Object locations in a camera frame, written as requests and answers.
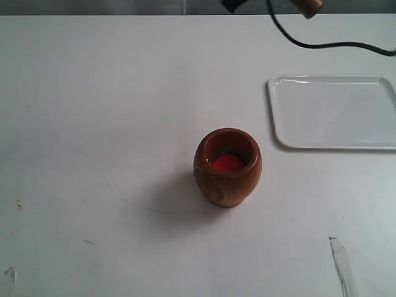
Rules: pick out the clear tape strip right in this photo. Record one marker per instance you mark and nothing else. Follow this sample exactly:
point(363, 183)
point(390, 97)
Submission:
point(343, 268)

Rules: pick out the white rectangular tray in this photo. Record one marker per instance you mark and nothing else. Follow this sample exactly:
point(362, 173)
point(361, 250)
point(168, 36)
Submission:
point(332, 112)

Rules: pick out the red round fruit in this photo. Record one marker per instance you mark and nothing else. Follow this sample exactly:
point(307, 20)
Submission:
point(228, 163)

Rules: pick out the clear tape strip left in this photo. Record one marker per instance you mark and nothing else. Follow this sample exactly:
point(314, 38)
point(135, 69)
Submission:
point(8, 282)

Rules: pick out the brown wooden mortar cup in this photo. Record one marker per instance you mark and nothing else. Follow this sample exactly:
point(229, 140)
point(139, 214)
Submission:
point(222, 188)

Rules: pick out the clear tape strip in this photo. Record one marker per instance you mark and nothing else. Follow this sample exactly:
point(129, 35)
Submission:
point(343, 268)
point(8, 282)

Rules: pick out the brown wooden pestle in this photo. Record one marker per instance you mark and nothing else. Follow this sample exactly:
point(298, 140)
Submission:
point(308, 8)

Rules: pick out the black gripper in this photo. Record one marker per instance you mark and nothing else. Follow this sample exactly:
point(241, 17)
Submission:
point(232, 5)

